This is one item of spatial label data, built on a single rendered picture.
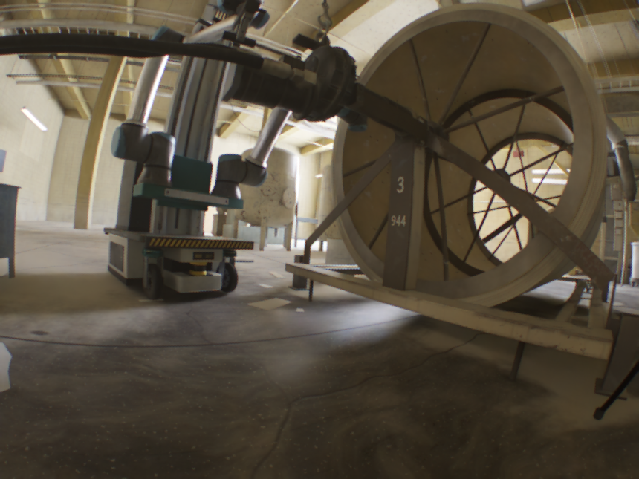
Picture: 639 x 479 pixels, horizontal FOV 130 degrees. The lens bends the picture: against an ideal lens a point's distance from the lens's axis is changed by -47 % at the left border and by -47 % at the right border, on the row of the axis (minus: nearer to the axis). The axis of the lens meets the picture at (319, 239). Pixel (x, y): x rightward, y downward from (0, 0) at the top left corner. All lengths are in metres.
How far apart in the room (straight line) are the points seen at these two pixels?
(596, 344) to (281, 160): 5.51
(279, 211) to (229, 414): 5.11
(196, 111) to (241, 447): 1.77
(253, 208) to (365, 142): 3.70
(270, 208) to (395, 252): 4.47
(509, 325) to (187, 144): 1.82
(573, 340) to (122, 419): 1.05
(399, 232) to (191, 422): 0.98
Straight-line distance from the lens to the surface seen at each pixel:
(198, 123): 1.90
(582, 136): 1.19
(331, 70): 0.92
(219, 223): 9.72
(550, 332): 0.87
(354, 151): 2.09
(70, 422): 0.65
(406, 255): 1.14
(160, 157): 1.47
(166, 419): 0.62
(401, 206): 1.18
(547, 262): 1.13
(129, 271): 1.54
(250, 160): 1.80
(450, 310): 0.97
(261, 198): 5.50
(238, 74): 0.84
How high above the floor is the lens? 0.38
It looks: 1 degrees down
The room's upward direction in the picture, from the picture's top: 5 degrees clockwise
